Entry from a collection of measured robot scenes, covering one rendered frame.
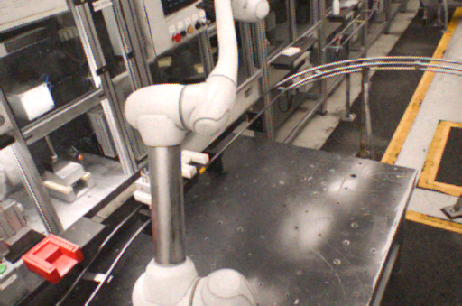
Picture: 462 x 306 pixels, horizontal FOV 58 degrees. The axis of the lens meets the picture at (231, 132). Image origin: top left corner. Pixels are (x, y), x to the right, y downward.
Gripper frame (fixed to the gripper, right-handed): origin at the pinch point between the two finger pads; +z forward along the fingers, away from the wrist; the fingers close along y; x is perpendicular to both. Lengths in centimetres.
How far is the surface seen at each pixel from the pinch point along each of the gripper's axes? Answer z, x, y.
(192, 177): -13, -48, 58
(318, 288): -82, -49, 80
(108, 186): 0, -79, 41
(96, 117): 19, -63, 21
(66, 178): 2, -89, 27
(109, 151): 19, -67, 38
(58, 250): -27, -106, 32
